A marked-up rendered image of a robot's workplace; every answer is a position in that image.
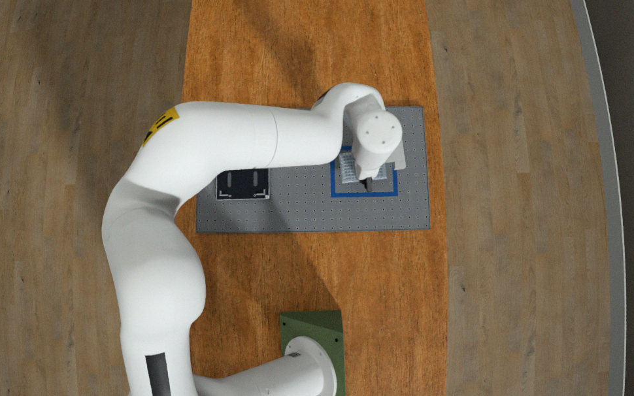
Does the blue tape border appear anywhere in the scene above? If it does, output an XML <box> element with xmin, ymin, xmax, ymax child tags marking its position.
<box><xmin>330</xmin><ymin>146</ymin><xmax>398</xmax><ymax>197</ymax></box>

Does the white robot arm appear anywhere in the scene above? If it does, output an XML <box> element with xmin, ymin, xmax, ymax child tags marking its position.
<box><xmin>102</xmin><ymin>82</ymin><xmax>406</xmax><ymax>396</ymax></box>

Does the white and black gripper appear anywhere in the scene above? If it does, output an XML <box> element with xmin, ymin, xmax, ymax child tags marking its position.
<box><xmin>354</xmin><ymin>161</ymin><xmax>380</xmax><ymax>192</ymax></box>

